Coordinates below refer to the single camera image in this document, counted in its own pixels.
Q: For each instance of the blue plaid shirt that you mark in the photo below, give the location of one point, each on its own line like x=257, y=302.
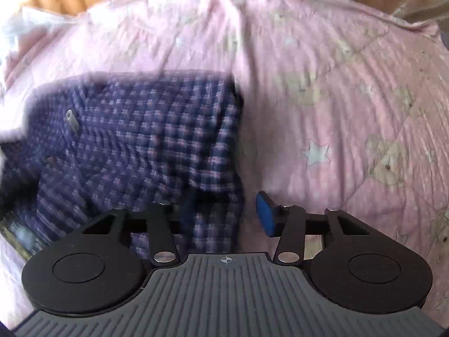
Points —
x=140, y=137

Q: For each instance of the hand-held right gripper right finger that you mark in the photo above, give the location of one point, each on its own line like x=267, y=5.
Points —
x=265, y=214

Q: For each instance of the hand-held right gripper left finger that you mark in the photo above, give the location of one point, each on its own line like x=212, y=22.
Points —
x=159, y=224

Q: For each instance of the pink printed quilt blanket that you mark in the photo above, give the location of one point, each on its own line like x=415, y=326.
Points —
x=315, y=112

